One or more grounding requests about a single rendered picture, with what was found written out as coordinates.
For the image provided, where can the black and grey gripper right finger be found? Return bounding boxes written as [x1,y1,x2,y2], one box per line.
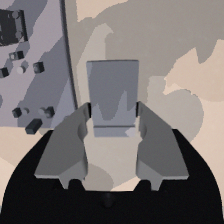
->
[136,101,224,224]

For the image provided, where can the grey metal fixture plate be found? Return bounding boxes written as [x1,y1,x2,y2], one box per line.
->
[0,0,78,128]

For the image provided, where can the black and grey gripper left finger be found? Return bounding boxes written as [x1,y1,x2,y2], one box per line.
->
[0,102,92,224]

